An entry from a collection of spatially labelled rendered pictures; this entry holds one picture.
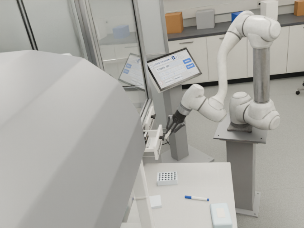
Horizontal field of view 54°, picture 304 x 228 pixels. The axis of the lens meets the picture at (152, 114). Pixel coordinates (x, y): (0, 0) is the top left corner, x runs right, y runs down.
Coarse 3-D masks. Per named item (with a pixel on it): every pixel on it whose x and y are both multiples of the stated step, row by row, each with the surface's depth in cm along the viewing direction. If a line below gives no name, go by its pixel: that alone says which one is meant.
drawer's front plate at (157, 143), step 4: (160, 128) 214; (160, 132) 212; (156, 136) 205; (156, 140) 201; (160, 140) 211; (156, 144) 196; (160, 144) 210; (156, 148) 195; (160, 148) 209; (156, 152) 196; (156, 156) 198
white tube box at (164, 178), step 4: (160, 172) 190; (164, 172) 190; (168, 172) 190; (172, 172) 189; (176, 172) 188; (160, 176) 187; (164, 176) 187; (168, 176) 186; (172, 176) 186; (176, 176) 185; (160, 180) 183; (164, 180) 183; (168, 180) 183; (172, 180) 182; (176, 180) 182; (160, 184) 184; (164, 184) 184; (168, 184) 184; (172, 184) 184; (176, 184) 184
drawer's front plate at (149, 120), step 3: (153, 108) 250; (150, 111) 241; (153, 111) 249; (150, 114) 236; (153, 114) 248; (147, 117) 232; (150, 117) 236; (147, 120) 228; (150, 120) 235; (153, 120) 247; (147, 123) 225; (150, 123) 235; (147, 126) 225; (150, 126) 234; (147, 129) 227; (150, 129) 234
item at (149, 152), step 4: (148, 132) 221; (152, 132) 220; (156, 132) 220; (152, 136) 222; (152, 140) 219; (152, 144) 214; (148, 148) 199; (152, 148) 199; (144, 152) 200; (148, 152) 200; (152, 152) 199; (144, 156) 202; (148, 156) 201; (152, 156) 201
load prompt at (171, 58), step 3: (168, 57) 282; (171, 57) 284; (174, 57) 285; (177, 57) 286; (159, 60) 277; (162, 60) 279; (165, 60) 280; (168, 60) 281; (171, 60) 283; (153, 63) 274; (156, 63) 275; (159, 63) 276; (162, 63) 278; (165, 63) 279; (156, 66) 274
